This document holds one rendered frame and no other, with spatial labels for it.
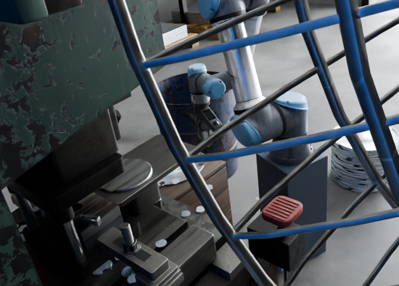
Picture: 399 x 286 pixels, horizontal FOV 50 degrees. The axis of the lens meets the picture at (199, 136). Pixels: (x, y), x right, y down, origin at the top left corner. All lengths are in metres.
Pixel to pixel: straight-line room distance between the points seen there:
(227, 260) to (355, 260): 0.98
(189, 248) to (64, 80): 0.42
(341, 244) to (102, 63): 1.44
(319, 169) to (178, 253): 0.83
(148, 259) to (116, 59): 0.35
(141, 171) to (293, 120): 0.65
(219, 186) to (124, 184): 0.88
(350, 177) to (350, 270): 0.51
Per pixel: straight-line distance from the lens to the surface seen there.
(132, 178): 0.92
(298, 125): 1.44
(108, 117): 0.78
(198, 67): 1.67
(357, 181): 2.11
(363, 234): 1.92
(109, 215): 0.85
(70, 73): 0.58
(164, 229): 0.89
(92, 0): 0.59
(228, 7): 1.32
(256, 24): 1.49
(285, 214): 0.81
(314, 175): 1.55
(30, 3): 0.42
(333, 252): 1.83
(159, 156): 0.98
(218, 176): 1.71
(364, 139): 2.09
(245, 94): 1.35
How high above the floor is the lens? 1.28
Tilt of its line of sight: 29 degrees down
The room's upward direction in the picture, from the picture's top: 8 degrees counter-clockwise
